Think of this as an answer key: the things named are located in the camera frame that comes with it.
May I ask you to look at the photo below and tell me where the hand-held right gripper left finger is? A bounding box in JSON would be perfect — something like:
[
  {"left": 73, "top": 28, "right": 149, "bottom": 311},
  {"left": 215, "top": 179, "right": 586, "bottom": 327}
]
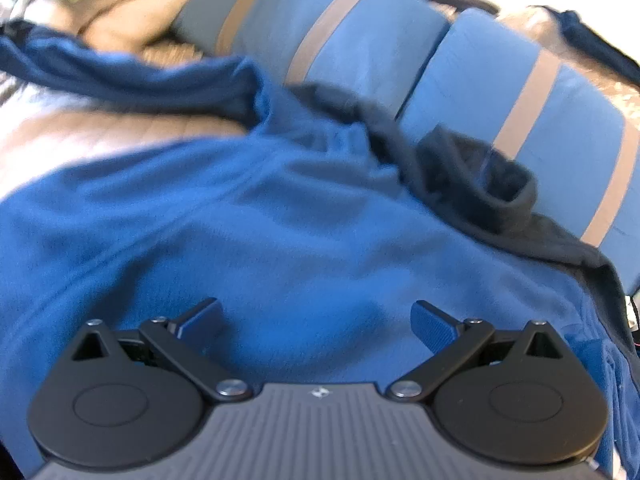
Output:
[{"left": 71, "top": 297, "right": 253, "bottom": 403}]

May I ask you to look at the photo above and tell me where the blue fleece jacket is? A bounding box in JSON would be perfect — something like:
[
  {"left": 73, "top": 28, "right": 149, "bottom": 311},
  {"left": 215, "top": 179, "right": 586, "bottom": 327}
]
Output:
[{"left": 0, "top": 20, "right": 640, "bottom": 480}]

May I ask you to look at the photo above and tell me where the blue striped pillow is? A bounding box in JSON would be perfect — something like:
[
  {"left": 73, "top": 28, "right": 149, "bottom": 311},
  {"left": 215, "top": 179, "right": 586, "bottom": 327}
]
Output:
[
  {"left": 400, "top": 7, "right": 640, "bottom": 297},
  {"left": 175, "top": 0, "right": 451, "bottom": 117}
]

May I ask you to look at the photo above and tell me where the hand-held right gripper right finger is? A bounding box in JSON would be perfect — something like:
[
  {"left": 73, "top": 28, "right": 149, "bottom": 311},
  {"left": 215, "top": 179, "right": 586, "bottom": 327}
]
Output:
[{"left": 385, "top": 300, "right": 568, "bottom": 403}]

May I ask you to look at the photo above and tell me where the quilted beige bedspread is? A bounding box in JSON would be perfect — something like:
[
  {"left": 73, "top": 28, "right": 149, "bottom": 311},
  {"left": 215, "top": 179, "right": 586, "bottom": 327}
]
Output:
[{"left": 0, "top": 0, "right": 251, "bottom": 201}]

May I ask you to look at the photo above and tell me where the beige comforter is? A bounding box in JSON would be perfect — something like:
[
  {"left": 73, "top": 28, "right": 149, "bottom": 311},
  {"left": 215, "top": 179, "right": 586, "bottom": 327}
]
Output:
[{"left": 75, "top": 0, "right": 217, "bottom": 57}]

